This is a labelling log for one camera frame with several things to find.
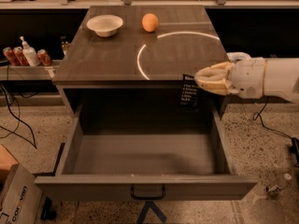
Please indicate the orange fruit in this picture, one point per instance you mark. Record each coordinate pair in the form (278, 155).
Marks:
(150, 22)

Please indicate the black drawer handle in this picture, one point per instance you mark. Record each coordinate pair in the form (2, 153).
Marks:
(146, 193)

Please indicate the black rxbar chocolate bar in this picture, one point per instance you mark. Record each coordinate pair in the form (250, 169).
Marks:
(189, 93)

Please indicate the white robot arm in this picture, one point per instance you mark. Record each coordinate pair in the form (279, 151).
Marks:
(281, 79)

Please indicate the red soda can middle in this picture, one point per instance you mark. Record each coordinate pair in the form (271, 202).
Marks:
(20, 56)

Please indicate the grey wooden cabinet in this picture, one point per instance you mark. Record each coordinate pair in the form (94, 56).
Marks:
(184, 42)

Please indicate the red soda can left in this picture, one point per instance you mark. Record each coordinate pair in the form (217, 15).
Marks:
(11, 57)

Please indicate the red soda can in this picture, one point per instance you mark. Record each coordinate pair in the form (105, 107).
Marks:
(44, 57)
(11, 57)
(20, 56)

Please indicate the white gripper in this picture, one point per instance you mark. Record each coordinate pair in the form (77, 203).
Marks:
(249, 77)

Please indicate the open grey top drawer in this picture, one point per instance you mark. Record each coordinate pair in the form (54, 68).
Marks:
(144, 138)

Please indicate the cardboard box with print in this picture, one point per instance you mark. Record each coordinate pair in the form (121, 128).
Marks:
(19, 196)

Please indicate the folded white cloth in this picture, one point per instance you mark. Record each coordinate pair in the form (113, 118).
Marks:
(238, 56)

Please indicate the white pump bottle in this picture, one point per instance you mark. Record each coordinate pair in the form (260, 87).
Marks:
(29, 53)

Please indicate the small clear glass bottle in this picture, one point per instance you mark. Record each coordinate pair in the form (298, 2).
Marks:
(64, 44)

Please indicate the red soda can right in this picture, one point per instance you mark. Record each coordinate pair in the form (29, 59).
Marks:
(44, 57)

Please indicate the white paper bowl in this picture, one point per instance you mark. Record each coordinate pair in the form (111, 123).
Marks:
(105, 25)

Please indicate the clear plastic water bottle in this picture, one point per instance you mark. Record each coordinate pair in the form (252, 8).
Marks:
(280, 183)

